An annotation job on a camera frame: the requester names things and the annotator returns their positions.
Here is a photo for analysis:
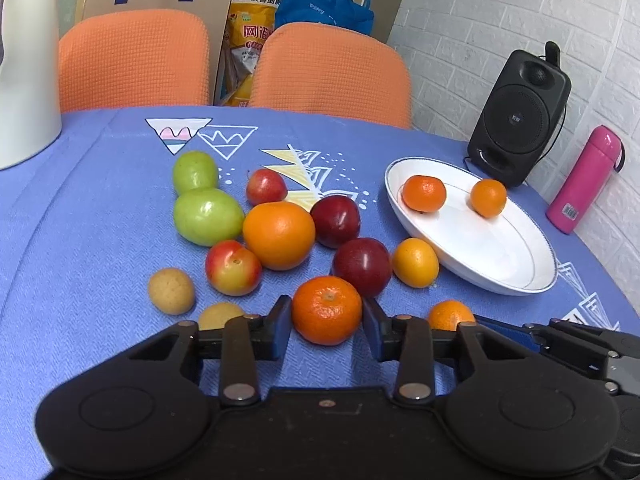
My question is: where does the tangerine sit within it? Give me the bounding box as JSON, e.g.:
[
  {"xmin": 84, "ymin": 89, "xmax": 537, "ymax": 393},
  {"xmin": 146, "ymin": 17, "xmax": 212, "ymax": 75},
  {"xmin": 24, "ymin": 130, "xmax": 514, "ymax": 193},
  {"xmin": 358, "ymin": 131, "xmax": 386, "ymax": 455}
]
[
  {"xmin": 292, "ymin": 275, "xmax": 362, "ymax": 346},
  {"xmin": 470, "ymin": 179, "xmax": 508, "ymax": 219},
  {"xmin": 426, "ymin": 299, "xmax": 476, "ymax": 332},
  {"xmin": 401, "ymin": 176, "xmax": 447, "ymax": 214}
]

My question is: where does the brown kiwi fruit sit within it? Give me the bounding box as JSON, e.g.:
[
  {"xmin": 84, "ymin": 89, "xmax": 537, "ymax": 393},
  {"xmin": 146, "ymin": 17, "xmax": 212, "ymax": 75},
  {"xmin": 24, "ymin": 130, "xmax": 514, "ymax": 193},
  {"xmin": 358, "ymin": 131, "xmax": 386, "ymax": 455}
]
[{"xmin": 148, "ymin": 268, "xmax": 195, "ymax": 315}]

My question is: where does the red yellow apple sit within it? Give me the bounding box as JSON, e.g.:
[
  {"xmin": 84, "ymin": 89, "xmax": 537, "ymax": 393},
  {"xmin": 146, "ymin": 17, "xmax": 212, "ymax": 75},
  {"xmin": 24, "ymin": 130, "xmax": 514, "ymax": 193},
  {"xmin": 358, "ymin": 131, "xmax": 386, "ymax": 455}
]
[{"xmin": 205, "ymin": 240, "xmax": 262, "ymax": 297}]

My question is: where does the yellow orange citrus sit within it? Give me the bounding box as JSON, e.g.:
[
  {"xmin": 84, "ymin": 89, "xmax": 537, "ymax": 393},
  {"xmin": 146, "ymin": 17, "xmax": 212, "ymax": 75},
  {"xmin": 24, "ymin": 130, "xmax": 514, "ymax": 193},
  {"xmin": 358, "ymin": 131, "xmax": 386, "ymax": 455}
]
[{"xmin": 392, "ymin": 237, "xmax": 439, "ymax": 289}]

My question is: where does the large green apple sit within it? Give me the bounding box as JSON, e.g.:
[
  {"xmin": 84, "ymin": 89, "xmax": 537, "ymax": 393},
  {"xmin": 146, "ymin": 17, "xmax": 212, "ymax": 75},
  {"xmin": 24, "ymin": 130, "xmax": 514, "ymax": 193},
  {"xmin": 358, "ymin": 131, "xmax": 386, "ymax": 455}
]
[{"xmin": 174, "ymin": 188, "xmax": 245, "ymax": 247}]

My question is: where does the dark red plum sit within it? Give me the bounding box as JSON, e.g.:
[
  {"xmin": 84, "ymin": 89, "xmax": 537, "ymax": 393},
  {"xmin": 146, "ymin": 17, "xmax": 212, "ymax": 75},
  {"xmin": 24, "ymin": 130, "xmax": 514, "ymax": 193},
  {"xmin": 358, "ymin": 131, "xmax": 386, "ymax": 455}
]
[
  {"xmin": 332, "ymin": 237, "xmax": 393, "ymax": 298},
  {"xmin": 310, "ymin": 195, "xmax": 361, "ymax": 249}
]

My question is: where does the large orange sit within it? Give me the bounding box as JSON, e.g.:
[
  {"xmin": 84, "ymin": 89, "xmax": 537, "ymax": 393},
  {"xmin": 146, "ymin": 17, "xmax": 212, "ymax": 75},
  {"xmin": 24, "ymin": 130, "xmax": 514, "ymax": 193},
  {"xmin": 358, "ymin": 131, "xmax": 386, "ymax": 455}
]
[{"xmin": 242, "ymin": 202, "xmax": 316, "ymax": 271}]

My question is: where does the small green apple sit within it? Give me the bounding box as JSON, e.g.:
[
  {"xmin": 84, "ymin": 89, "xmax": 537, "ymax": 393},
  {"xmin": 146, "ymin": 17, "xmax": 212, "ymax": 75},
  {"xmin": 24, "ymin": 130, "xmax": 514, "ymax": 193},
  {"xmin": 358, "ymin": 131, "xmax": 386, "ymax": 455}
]
[{"xmin": 172, "ymin": 151, "xmax": 218, "ymax": 195}]

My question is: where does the small red apple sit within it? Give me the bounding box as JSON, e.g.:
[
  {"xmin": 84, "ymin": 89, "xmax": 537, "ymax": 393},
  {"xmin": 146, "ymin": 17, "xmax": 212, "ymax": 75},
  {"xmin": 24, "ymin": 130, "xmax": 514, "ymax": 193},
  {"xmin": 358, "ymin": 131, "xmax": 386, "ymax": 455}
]
[{"xmin": 245, "ymin": 168, "xmax": 288, "ymax": 206}]

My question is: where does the white oval plate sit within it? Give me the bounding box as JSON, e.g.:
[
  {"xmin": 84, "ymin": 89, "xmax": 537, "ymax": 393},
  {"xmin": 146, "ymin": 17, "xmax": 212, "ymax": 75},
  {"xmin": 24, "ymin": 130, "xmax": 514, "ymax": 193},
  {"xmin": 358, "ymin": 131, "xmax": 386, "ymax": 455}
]
[{"xmin": 384, "ymin": 157, "xmax": 558, "ymax": 296}]

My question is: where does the blue patterned tablecloth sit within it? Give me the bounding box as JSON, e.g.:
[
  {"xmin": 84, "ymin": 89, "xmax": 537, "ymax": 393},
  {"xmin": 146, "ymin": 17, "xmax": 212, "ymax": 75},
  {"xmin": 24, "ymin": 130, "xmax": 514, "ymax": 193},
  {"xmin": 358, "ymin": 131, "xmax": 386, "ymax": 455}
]
[{"xmin": 1, "ymin": 107, "xmax": 639, "ymax": 479}]

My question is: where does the pink thermos bottle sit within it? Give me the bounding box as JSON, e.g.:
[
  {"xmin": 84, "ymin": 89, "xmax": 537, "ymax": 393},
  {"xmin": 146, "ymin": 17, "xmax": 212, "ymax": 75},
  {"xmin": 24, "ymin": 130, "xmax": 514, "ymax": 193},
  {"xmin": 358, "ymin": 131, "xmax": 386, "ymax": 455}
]
[{"xmin": 546, "ymin": 125, "xmax": 626, "ymax": 234}]

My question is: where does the black speaker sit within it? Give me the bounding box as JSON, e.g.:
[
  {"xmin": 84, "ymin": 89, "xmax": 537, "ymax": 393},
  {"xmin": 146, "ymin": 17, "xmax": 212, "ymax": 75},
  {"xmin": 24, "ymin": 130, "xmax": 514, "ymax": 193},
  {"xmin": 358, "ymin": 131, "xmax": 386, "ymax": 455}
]
[{"xmin": 468, "ymin": 41, "xmax": 572, "ymax": 188}]

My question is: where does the white thermos jug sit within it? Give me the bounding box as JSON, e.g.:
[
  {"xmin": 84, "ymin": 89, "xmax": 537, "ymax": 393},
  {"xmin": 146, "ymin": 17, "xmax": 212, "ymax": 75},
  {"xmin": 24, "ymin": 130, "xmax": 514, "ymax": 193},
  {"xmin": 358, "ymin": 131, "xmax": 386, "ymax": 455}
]
[{"xmin": 1, "ymin": 0, "xmax": 62, "ymax": 169}]

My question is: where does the left orange chair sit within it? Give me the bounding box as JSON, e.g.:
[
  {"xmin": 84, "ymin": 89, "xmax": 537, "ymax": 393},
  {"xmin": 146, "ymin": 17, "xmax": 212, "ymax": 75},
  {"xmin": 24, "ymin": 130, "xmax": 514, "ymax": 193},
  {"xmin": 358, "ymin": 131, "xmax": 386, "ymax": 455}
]
[{"xmin": 58, "ymin": 9, "xmax": 209, "ymax": 113}]

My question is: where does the orange chair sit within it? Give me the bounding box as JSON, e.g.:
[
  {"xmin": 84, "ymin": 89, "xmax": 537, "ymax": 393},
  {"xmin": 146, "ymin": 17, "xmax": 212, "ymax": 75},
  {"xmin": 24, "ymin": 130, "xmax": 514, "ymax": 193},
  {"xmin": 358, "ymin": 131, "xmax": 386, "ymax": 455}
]
[
  {"xmin": 58, "ymin": 9, "xmax": 209, "ymax": 113},
  {"xmin": 248, "ymin": 22, "xmax": 411, "ymax": 129}
]

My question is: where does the right orange chair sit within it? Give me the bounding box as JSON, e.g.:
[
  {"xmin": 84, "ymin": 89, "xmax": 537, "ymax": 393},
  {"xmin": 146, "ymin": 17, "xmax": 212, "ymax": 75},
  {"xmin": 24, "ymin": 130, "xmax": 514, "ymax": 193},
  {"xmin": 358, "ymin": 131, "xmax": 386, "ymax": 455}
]
[{"xmin": 248, "ymin": 22, "xmax": 411, "ymax": 129}]

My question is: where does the yellow snack bag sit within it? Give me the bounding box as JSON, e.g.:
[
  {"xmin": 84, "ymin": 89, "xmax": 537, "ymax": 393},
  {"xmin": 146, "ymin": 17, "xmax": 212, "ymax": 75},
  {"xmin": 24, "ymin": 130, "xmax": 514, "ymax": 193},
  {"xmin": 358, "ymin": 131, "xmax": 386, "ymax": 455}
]
[{"xmin": 220, "ymin": 2, "xmax": 276, "ymax": 107}]

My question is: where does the brown paper bag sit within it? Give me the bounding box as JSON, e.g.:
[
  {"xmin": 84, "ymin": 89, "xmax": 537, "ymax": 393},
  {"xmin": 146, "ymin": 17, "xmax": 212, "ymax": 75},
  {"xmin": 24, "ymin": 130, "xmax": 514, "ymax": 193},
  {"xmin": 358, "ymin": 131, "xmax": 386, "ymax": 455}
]
[{"xmin": 81, "ymin": 0, "xmax": 231, "ymax": 104}]

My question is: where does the blue plastic bag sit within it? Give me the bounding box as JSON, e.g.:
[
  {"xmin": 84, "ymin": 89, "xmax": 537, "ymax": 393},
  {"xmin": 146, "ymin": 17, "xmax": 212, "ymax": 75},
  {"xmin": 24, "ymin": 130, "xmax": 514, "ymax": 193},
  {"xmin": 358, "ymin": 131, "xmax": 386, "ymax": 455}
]
[{"xmin": 274, "ymin": 0, "xmax": 374, "ymax": 35}]

